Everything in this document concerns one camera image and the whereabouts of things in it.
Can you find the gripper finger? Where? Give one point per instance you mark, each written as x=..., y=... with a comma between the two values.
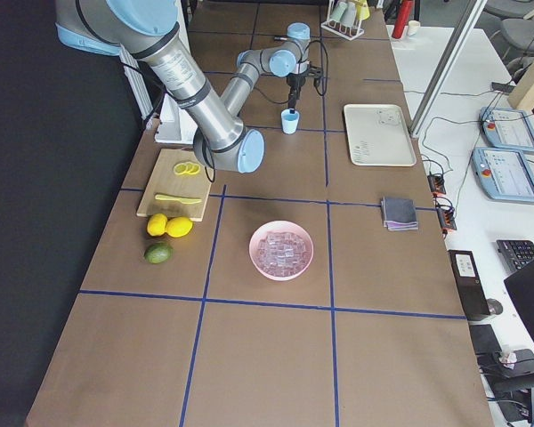
x=295, y=98
x=291, y=100

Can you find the yellow plastic knife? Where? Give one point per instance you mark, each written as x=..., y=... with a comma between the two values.
x=178, y=199

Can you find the lower yellow lemon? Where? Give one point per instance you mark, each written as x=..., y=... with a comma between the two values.
x=178, y=227

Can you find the office chair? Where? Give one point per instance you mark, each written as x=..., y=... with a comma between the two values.
x=516, y=24

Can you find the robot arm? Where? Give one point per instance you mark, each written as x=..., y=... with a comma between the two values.
x=149, y=31

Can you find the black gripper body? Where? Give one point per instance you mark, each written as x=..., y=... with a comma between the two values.
x=295, y=83

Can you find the upper yellow lemon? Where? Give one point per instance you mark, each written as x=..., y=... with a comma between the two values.
x=156, y=225

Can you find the orange usb hub near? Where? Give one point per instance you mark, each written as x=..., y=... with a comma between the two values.
x=446, y=214

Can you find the near teach pendant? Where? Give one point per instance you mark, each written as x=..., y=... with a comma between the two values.
x=504, y=174

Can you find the black keyboard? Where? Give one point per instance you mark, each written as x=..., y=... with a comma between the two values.
x=516, y=253

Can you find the far teach pendant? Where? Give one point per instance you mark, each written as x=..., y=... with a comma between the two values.
x=508, y=128

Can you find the black box device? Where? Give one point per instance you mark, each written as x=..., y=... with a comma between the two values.
x=468, y=284

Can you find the orange usb hub far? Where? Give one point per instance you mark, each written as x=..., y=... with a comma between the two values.
x=436, y=183

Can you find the green avocado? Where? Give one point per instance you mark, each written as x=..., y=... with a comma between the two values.
x=158, y=253

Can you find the light blue plastic cup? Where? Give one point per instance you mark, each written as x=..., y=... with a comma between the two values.
x=289, y=120

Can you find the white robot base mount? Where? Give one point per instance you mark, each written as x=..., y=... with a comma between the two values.
x=176, y=126

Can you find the bamboo cutting board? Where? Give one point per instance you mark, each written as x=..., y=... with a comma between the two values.
x=163, y=180

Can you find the pink bowl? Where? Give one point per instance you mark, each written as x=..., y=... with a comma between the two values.
x=279, y=226

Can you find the cream bear tray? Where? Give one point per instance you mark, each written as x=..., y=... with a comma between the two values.
x=377, y=135

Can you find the teach pendant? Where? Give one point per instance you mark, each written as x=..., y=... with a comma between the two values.
x=508, y=128
x=504, y=174

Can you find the aluminium frame post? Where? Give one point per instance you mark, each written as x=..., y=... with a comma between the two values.
x=455, y=45

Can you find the small white cup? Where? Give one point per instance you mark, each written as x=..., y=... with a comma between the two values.
x=412, y=27

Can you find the yellow lemon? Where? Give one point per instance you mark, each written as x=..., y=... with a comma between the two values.
x=156, y=225
x=178, y=227

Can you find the computer mouse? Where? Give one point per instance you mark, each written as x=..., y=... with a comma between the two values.
x=495, y=307

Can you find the grey folded cloth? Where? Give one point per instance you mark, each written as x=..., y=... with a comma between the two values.
x=399, y=214

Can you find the red bottle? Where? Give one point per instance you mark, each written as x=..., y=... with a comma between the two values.
x=406, y=7

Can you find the lemon slices stack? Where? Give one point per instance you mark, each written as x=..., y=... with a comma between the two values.
x=186, y=168

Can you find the orange usb hub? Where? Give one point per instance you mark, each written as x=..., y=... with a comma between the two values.
x=436, y=183
x=446, y=214

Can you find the wire cup rack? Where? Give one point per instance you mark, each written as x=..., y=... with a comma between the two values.
x=345, y=18

